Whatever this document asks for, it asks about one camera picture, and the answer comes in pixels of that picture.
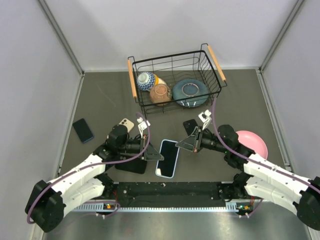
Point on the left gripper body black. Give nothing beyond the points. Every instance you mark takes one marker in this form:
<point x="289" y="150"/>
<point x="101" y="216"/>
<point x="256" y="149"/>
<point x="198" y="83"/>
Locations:
<point x="131" y="146"/>

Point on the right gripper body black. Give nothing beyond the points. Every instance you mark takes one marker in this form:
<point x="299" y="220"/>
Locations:
<point x="210" y="141"/>

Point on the light blue phone case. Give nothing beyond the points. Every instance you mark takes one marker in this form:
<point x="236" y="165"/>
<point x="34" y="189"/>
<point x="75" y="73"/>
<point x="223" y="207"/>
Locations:
<point x="176" y="162"/>

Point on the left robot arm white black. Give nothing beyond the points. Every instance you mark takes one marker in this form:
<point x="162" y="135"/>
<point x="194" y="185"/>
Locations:
<point x="51" y="201"/>

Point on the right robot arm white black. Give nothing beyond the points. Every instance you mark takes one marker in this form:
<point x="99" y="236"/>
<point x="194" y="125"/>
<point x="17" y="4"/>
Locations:
<point x="260" y="178"/>

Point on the black phone case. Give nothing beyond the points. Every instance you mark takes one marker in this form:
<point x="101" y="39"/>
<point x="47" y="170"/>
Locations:
<point x="136" y="166"/>

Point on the beige phone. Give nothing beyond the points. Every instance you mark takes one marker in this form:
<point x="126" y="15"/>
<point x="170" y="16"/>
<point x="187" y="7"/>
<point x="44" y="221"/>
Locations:
<point x="127" y="123"/>

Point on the blue edged black phone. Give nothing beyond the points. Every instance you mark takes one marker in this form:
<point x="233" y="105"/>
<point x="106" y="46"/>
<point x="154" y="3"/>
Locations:
<point x="83" y="131"/>

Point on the pink plate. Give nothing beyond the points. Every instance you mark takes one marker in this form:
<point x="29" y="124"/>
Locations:
<point x="254" y="142"/>

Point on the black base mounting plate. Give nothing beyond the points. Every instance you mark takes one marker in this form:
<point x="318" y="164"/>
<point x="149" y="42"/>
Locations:
<point x="172" y="194"/>

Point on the teal blue plate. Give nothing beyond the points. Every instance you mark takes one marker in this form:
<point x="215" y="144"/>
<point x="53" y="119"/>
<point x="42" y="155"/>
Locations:
<point x="190" y="93"/>

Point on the brown ceramic bowl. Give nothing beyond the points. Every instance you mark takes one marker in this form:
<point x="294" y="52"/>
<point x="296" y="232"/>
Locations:
<point x="160" y="94"/>

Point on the blue white patterned bowl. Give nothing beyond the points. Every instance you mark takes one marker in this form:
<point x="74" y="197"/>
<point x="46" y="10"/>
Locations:
<point x="146" y="80"/>

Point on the yellow bowl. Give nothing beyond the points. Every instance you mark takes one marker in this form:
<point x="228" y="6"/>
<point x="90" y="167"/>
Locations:
<point x="158" y="80"/>

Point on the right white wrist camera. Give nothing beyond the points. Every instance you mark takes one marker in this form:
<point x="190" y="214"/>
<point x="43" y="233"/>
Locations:
<point x="205" y="117"/>

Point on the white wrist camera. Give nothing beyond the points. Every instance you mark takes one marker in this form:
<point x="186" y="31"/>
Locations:
<point x="142" y="125"/>
<point x="205" y="117"/>

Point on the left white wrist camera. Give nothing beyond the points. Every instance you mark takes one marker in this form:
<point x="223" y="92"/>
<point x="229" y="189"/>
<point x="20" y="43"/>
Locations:
<point x="142" y="125"/>

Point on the black wire dish basket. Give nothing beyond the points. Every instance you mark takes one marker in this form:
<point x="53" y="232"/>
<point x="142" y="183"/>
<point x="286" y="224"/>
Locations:
<point x="199" y="64"/>

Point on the slotted grey cable duct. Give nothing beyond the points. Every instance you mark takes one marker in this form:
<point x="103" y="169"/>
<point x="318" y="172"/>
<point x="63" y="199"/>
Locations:
<point x="102" y="207"/>

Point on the right aluminium frame post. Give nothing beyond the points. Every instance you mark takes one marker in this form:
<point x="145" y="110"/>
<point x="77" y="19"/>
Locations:
<point x="289" y="20"/>

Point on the aluminium frame post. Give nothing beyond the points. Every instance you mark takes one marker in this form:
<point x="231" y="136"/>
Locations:
<point x="60" y="35"/>
<point x="289" y="20"/>

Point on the left aluminium frame post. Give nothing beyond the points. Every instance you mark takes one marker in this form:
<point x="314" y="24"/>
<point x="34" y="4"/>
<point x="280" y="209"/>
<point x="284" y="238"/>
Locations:
<point x="60" y="35"/>

